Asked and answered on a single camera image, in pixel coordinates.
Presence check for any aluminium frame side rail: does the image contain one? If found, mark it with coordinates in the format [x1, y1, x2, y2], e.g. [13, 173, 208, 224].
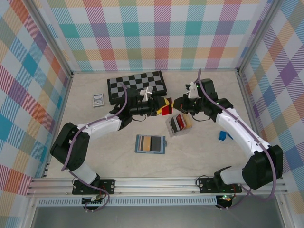
[42, 72, 74, 179]
[237, 71, 273, 176]

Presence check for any aluminium frame post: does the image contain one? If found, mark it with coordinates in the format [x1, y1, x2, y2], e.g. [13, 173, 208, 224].
[237, 0, 279, 76]
[28, 0, 74, 78]

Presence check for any long aluminium mounting rail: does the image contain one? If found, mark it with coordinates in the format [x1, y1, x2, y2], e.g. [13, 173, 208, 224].
[25, 175, 288, 197]

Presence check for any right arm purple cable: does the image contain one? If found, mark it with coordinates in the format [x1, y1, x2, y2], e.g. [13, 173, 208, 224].
[197, 68, 278, 211]

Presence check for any black credit card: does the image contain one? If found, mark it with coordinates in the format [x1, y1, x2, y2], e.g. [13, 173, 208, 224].
[151, 136, 162, 152]

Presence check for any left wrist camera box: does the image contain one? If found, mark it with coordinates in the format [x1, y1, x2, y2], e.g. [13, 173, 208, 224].
[139, 86, 154, 100]

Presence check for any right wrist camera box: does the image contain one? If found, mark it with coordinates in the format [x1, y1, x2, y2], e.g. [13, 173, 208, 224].
[185, 81, 199, 99]

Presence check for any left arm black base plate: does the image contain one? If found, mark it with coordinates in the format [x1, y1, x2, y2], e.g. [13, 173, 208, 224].
[72, 179, 116, 195]

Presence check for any small blue plastic object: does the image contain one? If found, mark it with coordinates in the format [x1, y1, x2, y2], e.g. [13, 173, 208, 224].
[218, 130, 235, 142]

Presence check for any black grey folding chessboard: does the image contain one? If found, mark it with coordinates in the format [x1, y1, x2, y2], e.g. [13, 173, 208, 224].
[106, 70, 168, 106]

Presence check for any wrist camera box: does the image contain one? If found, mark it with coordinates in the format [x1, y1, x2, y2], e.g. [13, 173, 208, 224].
[139, 86, 154, 100]
[185, 81, 199, 99]

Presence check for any blue leather card holder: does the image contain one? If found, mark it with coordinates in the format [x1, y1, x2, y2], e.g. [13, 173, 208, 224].
[133, 134, 169, 155]

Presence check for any clear acrylic card box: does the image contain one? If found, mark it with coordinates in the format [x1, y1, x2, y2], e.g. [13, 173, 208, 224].
[165, 113, 193, 138]

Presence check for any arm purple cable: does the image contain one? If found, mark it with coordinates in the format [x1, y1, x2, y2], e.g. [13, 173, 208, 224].
[61, 82, 131, 213]
[197, 68, 278, 211]

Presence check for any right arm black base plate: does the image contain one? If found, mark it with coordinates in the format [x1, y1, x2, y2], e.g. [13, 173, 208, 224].
[198, 177, 243, 194]

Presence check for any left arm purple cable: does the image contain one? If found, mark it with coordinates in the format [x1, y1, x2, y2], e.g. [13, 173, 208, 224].
[61, 82, 131, 213]

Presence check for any red card stack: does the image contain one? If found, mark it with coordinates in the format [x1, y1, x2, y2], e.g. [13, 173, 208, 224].
[175, 114, 187, 131]

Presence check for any small circuit board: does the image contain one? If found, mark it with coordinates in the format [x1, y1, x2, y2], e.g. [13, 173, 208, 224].
[82, 195, 105, 205]
[217, 194, 235, 204]

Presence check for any slotted grey cable duct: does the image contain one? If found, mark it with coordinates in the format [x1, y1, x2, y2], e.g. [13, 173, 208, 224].
[37, 198, 219, 207]

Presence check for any small grey card case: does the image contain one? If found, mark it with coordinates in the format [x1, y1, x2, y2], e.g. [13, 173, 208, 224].
[92, 93, 105, 108]

